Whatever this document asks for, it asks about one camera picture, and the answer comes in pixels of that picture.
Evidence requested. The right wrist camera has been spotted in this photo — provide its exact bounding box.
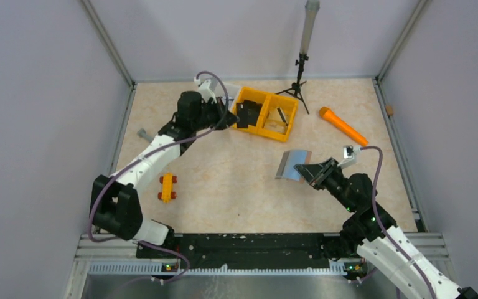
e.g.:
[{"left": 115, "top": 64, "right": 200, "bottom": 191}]
[{"left": 339, "top": 145, "right": 362, "bottom": 169}]

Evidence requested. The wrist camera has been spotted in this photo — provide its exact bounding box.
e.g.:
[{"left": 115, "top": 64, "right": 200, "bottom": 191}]
[
  {"left": 339, "top": 145, "right": 362, "bottom": 169},
  {"left": 194, "top": 78, "right": 216, "bottom": 103}
]

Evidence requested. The brown leather card holder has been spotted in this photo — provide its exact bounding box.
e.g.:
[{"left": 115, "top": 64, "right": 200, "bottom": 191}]
[{"left": 275, "top": 149, "right": 312, "bottom": 183}]

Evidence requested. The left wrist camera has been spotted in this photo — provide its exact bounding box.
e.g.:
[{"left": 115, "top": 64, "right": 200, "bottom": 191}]
[{"left": 194, "top": 78, "right": 216, "bottom": 103}]

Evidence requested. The yellow toy car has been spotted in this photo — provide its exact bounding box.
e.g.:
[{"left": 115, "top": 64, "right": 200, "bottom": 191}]
[{"left": 157, "top": 173, "right": 177, "bottom": 203}]

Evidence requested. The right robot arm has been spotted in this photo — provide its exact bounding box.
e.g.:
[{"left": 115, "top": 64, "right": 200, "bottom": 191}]
[{"left": 294, "top": 158, "right": 478, "bottom": 298}]

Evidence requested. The white cable duct strip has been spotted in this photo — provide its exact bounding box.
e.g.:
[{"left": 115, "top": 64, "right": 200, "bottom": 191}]
[{"left": 88, "top": 261, "right": 348, "bottom": 276}]

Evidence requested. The orange plastic cone handle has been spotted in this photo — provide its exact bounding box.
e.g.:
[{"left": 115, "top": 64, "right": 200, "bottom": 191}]
[{"left": 318, "top": 107, "right": 369, "bottom": 146}]

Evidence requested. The yellow double plastic bin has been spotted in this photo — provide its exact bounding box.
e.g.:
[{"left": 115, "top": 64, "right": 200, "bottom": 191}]
[{"left": 232, "top": 87, "right": 298, "bottom": 143}]

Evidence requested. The black card in bin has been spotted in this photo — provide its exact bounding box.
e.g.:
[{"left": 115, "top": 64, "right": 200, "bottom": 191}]
[{"left": 240, "top": 100, "right": 263, "bottom": 126}]

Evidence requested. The white plastic bin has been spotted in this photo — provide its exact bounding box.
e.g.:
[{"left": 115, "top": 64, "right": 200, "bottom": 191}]
[{"left": 215, "top": 82, "right": 243, "bottom": 111}]

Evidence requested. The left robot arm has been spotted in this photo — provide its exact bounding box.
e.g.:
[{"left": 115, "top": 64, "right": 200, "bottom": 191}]
[{"left": 89, "top": 91, "right": 238, "bottom": 245}]

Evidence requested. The grey dumbbell-shaped part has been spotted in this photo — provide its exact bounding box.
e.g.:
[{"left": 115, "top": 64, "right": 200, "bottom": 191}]
[{"left": 137, "top": 128, "right": 154, "bottom": 143}]

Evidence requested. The black tripod with grey pole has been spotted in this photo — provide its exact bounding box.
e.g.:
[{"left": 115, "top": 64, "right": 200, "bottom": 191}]
[{"left": 277, "top": 0, "right": 321, "bottom": 115}]

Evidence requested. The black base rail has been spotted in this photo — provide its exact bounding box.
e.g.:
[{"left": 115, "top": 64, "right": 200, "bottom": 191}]
[{"left": 136, "top": 232, "right": 343, "bottom": 272}]

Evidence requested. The small tan wall block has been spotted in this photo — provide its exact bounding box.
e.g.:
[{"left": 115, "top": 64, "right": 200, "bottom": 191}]
[{"left": 385, "top": 104, "right": 394, "bottom": 117}]

